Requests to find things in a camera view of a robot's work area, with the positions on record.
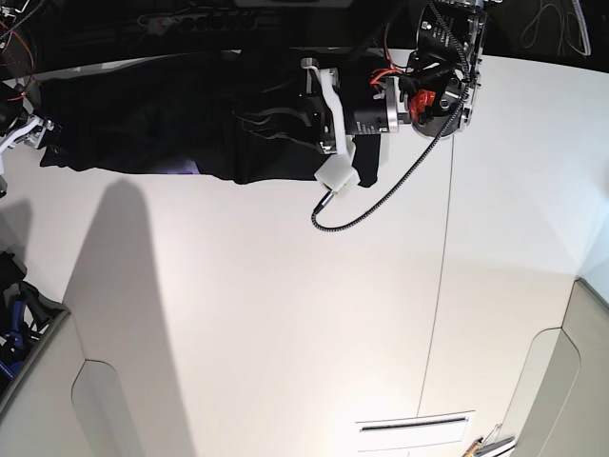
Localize tools at bottom edge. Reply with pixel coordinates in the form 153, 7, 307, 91
463, 425, 516, 457

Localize black power strip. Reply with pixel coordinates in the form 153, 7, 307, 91
136, 10, 258, 36

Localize black T-shirt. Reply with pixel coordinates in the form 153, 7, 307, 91
37, 47, 396, 189

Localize braided grey cable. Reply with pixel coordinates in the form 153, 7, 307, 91
311, 0, 481, 233

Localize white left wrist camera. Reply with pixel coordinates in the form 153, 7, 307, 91
314, 154, 360, 193

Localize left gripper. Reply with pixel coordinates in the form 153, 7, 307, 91
300, 57, 411, 154

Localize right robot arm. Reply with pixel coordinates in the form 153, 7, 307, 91
1, 1, 58, 152

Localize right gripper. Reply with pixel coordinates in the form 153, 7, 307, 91
1, 113, 55, 174

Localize grey cable loops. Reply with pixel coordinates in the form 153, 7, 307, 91
521, 0, 591, 58

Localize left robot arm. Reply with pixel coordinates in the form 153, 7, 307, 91
296, 1, 487, 154

